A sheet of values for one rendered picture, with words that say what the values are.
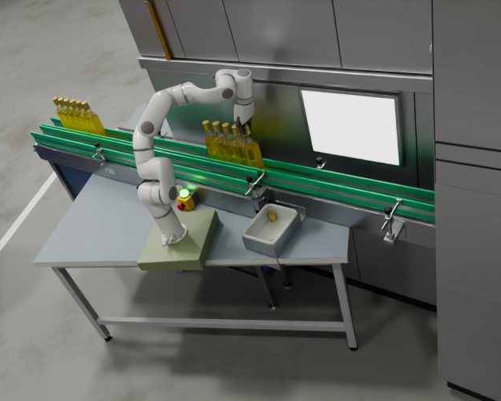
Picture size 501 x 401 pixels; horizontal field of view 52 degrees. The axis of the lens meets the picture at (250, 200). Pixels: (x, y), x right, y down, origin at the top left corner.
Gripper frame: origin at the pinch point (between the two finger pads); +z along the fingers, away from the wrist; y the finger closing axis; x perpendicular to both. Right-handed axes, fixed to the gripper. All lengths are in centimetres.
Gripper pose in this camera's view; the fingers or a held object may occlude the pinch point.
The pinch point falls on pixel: (245, 127)
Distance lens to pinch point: 228.9
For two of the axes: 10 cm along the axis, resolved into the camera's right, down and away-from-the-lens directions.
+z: 0.2, 6.7, 7.4
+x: 8.4, 3.9, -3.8
